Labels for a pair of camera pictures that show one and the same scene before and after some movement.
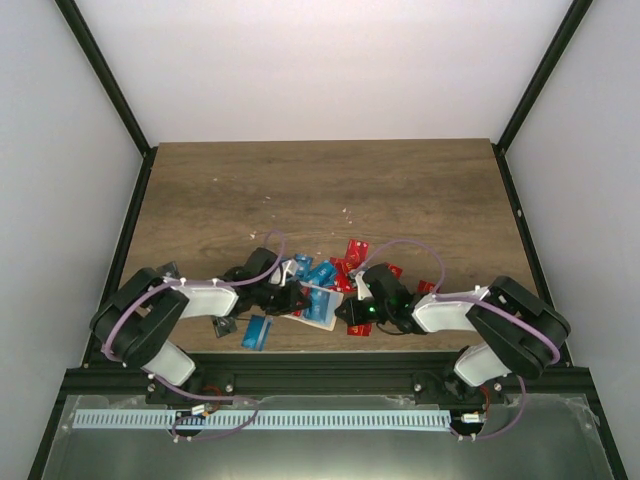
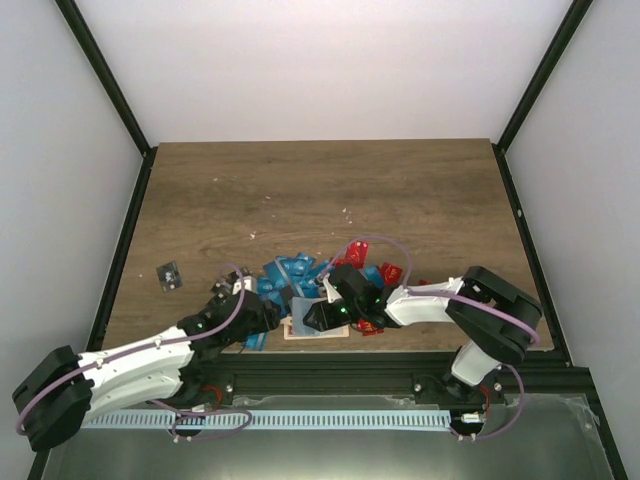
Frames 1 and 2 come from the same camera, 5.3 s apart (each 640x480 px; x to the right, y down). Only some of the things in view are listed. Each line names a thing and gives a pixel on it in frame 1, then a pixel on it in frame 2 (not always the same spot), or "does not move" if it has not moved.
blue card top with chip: (304, 265) does not move
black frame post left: (89, 47) does not move
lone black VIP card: (171, 267) does not move
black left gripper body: (275, 303) -> (267, 322)
